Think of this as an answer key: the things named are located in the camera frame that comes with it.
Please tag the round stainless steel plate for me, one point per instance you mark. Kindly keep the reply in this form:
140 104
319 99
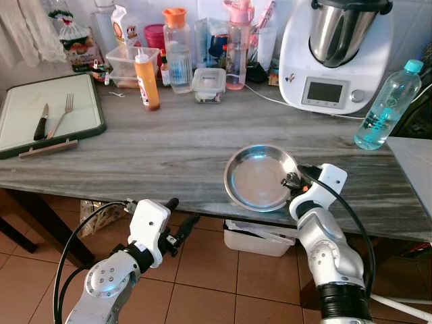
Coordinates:
256 179

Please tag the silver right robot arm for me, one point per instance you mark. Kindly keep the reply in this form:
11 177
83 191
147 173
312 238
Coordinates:
331 256

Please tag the white plastic storage bin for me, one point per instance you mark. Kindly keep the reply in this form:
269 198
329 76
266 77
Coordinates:
260 239

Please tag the patterned plastic bag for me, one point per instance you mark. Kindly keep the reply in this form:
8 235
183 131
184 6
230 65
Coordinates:
94 216

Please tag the water bottle with blue cap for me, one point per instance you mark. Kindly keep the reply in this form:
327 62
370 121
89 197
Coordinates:
385 111

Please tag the white food processor steel bowl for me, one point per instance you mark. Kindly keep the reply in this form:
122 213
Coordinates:
337 74

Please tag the orange sauce squeeze bottle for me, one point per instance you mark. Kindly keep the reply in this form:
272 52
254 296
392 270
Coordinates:
146 84

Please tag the small lidded glass container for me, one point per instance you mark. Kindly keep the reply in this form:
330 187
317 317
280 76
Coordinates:
208 82

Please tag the thin wooden strip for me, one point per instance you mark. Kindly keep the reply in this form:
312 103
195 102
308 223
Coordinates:
47 149

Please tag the pink drinking bottle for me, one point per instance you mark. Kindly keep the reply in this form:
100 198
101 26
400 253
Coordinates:
237 54

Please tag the clear plastic open container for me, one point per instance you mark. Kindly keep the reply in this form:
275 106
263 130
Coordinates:
121 71

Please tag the silver fork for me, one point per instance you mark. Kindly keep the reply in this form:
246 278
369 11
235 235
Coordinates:
64 108

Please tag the clear bottle with orange cap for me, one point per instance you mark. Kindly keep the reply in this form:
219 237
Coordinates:
177 57

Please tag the red plastic cup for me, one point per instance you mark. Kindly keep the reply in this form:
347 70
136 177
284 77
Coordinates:
154 37

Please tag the white green-rimmed cutting board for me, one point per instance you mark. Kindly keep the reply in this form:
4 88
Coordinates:
27 111

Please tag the white cartoon print pouch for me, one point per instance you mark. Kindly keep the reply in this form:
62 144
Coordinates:
125 30

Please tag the clear bag of food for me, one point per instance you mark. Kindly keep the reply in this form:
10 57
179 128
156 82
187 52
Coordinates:
77 44

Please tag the tall clear plastic bottle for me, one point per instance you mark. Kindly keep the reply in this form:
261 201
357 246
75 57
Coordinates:
102 27

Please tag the white lace curtain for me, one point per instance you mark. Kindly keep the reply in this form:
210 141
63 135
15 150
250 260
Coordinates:
30 30

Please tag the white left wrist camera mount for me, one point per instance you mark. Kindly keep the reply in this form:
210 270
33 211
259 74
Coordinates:
148 226

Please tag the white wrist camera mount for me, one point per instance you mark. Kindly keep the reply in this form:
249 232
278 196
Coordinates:
148 226
329 185

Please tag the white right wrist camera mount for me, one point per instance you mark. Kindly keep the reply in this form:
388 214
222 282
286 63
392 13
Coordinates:
329 185

